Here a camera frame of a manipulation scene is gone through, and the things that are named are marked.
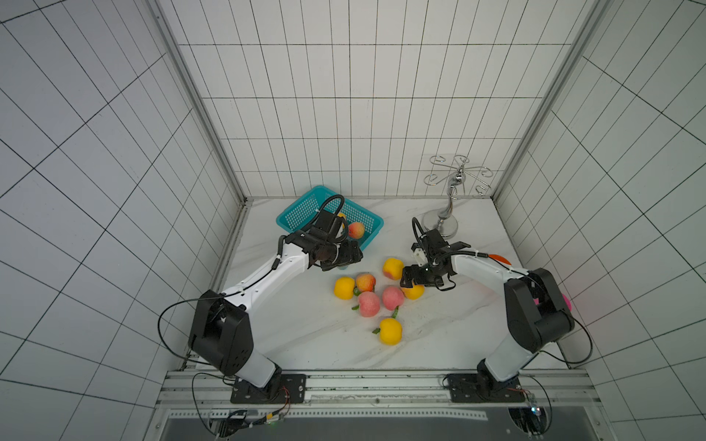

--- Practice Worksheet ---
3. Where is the pink peach left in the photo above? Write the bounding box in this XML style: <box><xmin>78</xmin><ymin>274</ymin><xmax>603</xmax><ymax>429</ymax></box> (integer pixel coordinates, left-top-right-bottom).
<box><xmin>352</xmin><ymin>291</ymin><xmax>381</xmax><ymax>318</ymax></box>

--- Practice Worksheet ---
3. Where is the yellow peach top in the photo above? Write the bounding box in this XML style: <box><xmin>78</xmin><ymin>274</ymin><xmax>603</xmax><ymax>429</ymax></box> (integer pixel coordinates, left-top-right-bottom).
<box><xmin>382</xmin><ymin>257</ymin><xmax>404</xmax><ymax>281</ymax></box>

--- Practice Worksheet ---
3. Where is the orange red peach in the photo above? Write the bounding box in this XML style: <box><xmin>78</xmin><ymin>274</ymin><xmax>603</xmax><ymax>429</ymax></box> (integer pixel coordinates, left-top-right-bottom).
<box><xmin>347</xmin><ymin>222</ymin><xmax>366</xmax><ymax>240</ymax></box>
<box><xmin>354</xmin><ymin>273</ymin><xmax>376</xmax><ymax>296</ymax></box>

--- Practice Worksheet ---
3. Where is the pink peach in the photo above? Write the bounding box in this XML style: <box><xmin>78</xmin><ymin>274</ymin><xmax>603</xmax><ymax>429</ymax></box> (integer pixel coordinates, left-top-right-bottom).
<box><xmin>352</xmin><ymin>291</ymin><xmax>381</xmax><ymax>318</ymax></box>
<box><xmin>382</xmin><ymin>286</ymin><xmax>406</xmax><ymax>312</ymax></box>

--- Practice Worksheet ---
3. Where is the teal plastic basket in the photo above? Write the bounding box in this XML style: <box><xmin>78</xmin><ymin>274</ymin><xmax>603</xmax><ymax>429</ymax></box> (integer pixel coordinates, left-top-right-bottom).
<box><xmin>276</xmin><ymin>186</ymin><xmax>384</xmax><ymax>251</ymax></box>

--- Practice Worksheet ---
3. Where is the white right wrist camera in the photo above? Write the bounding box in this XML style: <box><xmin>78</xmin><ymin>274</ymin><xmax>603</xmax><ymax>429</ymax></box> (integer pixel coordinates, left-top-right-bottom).
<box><xmin>413</xmin><ymin>247</ymin><xmax>428</xmax><ymax>266</ymax></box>

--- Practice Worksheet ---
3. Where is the silver metal cup rack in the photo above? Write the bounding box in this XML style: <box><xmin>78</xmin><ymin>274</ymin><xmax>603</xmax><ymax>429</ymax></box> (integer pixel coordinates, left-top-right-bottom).
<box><xmin>422</xmin><ymin>154</ymin><xmax>495</xmax><ymax>239</ymax></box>

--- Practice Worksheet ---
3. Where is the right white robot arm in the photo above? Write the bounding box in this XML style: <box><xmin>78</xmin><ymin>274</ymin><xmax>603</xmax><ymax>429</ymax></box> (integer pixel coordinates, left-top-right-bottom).
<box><xmin>400</xmin><ymin>230</ymin><xmax>575</xmax><ymax>396</ymax></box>

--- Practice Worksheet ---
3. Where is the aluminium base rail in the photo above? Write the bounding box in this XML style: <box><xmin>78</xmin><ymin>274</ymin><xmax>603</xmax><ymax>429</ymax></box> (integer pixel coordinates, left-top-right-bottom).
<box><xmin>156</xmin><ymin>369</ymin><xmax>600</xmax><ymax>422</ymax></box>

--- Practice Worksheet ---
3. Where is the pink peach right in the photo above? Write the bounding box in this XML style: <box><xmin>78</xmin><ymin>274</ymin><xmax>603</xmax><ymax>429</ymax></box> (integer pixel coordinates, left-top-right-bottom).
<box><xmin>382</xmin><ymin>286</ymin><xmax>406</xmax><ymax>312</ymax></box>

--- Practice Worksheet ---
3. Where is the yellow peach red spot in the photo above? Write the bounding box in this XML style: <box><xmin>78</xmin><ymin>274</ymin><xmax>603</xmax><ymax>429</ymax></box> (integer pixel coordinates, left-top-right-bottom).
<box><xmin>402</xmin><ymin>285</ymin><xmax>425</xmax><ymax>301</ymax></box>

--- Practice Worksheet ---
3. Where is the orange plastic bowl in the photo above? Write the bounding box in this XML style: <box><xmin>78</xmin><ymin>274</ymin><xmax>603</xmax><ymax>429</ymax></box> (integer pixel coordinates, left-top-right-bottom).
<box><xmin>489</xmin><ymin>255</ymin><xmax>512</xmax><ymax>266</ymax></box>

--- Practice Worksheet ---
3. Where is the pink plastic goblet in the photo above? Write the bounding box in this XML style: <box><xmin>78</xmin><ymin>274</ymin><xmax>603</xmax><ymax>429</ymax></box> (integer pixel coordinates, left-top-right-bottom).
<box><xmin>533</xmin><ymin>293</ymin><xmax>573</xmax><ymax>313</ymax></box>

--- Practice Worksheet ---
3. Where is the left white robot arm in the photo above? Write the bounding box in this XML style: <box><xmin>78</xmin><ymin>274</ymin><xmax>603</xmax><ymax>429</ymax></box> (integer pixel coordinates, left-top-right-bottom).
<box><xmin>188</xmin><ymin>208</ymin><xmax>363</xmax><ymax>398</ymax></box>

